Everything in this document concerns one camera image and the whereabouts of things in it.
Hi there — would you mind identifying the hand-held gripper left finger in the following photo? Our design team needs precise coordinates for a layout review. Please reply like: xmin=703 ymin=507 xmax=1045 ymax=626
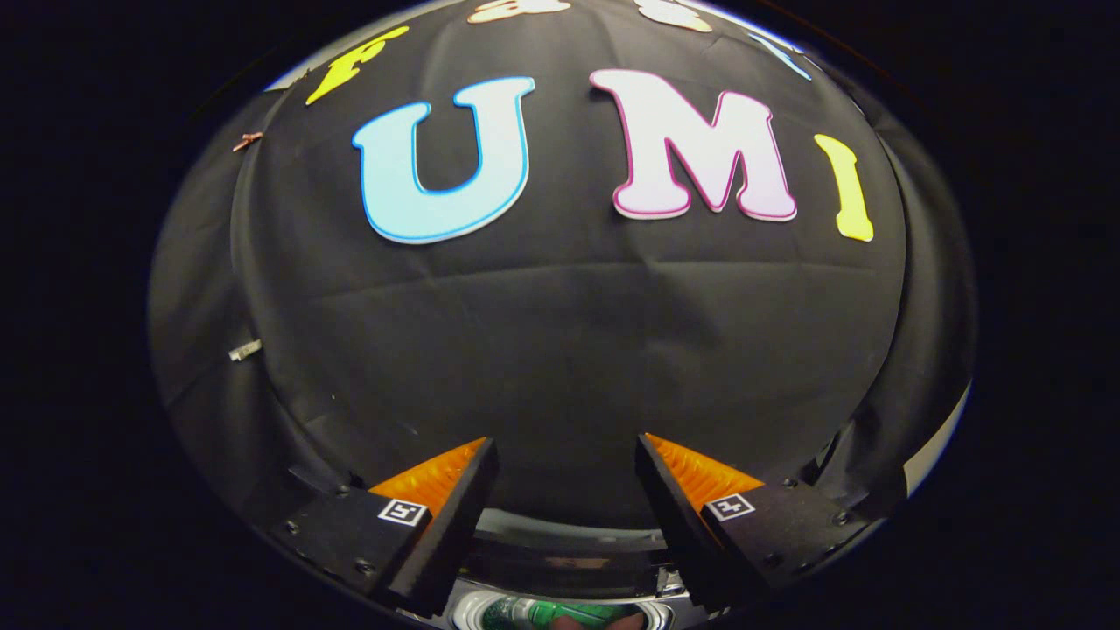
xmin=271 ymin=437 xmax=501 ymax=619

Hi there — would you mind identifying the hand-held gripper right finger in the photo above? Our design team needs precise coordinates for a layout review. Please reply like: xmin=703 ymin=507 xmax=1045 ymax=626
xmin=633 ymin=432 xmax=877 ymax=614

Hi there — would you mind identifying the green polo shirt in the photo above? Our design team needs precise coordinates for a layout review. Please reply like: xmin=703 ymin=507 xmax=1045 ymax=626
xmin=484 ymin=596 xmax=650 ymax=630

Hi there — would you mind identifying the black backdrop cloth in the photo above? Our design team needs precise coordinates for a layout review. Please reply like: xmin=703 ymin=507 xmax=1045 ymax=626
xmin=147 ymin=0 xmax=979 ymax=548

